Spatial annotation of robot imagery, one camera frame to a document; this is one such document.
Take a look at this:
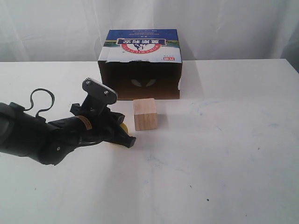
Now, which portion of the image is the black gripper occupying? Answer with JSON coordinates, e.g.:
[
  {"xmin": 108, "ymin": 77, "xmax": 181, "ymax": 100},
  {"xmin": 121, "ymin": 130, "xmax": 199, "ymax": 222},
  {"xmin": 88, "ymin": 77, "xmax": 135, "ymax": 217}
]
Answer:
[{"xmin": 70, "ymin": 103, "xmax": 136, "ymax": 148}]

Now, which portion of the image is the yellow tennis ball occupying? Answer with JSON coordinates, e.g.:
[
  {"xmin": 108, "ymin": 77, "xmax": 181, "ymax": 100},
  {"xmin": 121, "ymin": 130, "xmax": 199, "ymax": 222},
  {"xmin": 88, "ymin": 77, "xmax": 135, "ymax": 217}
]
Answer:
[{"xmin": 111, "ymin": 123, "xmax": 128, "ymax": 145}]

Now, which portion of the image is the light wooden cube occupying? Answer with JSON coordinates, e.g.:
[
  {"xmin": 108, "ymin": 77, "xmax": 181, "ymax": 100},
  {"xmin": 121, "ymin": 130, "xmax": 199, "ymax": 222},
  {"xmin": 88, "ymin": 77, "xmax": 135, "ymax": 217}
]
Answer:
[{"xmin": 133, "ymin": 98, "xmax": 158, "ymax": 131}]

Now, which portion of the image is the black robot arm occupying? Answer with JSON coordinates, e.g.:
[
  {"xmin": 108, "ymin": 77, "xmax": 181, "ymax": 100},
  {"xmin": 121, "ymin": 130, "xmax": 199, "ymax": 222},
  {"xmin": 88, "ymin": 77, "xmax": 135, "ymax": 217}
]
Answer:
[{"xmin": 0, "ymin": 103, "xmax": 136, "ymax": 165}]

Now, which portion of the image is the blue white cardboard box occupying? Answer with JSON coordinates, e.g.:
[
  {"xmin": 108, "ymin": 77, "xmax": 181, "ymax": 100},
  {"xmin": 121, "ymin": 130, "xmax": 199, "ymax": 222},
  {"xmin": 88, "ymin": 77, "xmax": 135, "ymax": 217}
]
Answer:
[{"xmin": 98, "ymin": 29, "xmax": 183, "ymax": 100}]

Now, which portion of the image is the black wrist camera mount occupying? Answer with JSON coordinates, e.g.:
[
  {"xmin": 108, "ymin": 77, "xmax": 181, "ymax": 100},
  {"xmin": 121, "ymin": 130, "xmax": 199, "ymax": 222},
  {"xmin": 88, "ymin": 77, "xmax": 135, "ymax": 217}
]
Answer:
[{"xmin": 81, "ymin": 78, "xmax": 118, "ymax": 112}]

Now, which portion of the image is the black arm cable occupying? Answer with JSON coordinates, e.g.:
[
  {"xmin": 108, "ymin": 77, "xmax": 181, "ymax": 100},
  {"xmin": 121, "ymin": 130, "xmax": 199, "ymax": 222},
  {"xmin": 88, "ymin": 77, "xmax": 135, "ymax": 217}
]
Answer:
[{"xmin": 23, "ymin": 88, "xmax": 56, "ymax": 117}]

